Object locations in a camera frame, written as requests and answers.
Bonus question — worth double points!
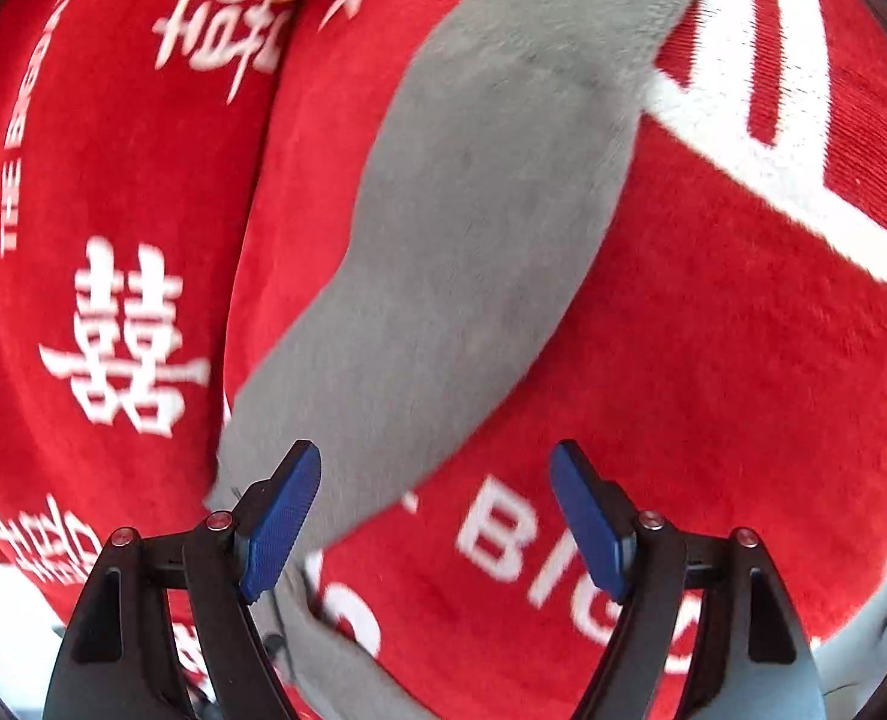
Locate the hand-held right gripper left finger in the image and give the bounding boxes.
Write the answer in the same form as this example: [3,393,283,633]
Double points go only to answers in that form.
[42,440,323,720]

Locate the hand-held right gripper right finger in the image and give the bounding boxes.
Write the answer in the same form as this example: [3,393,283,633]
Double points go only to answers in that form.
[549,439,829,720]

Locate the red printed blanket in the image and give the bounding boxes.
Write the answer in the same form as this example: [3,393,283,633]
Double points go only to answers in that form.
[0,0,887,720]

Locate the grey fleece garment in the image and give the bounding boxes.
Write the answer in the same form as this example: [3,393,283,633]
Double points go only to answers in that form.
[203,0,723,720]

